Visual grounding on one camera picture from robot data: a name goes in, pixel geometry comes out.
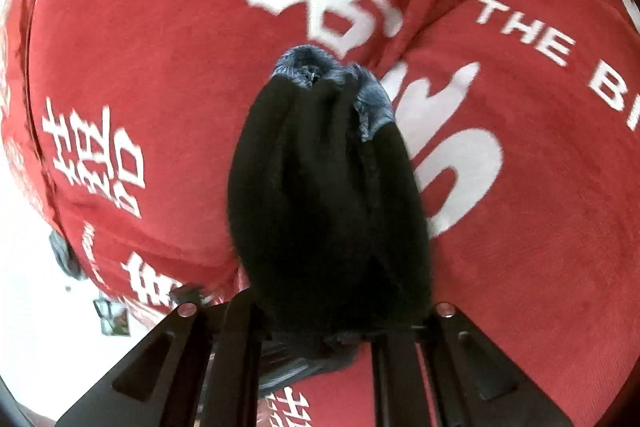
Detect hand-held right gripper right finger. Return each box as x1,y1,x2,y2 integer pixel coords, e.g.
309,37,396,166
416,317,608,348
370,301,576,427

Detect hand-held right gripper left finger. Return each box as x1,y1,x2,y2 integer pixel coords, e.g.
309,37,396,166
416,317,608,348
55,287,267,427

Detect black pants with blue trim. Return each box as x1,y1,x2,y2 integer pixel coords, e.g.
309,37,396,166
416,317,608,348
227,44,434,391

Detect small square tag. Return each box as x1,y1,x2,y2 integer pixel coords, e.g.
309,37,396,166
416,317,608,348
94,299,132,338

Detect dark grey shoe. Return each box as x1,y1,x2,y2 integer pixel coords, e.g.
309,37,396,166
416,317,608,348
49,228,87,282

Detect red printed blanket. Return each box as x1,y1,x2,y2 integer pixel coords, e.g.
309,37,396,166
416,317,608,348
0,0,640,427

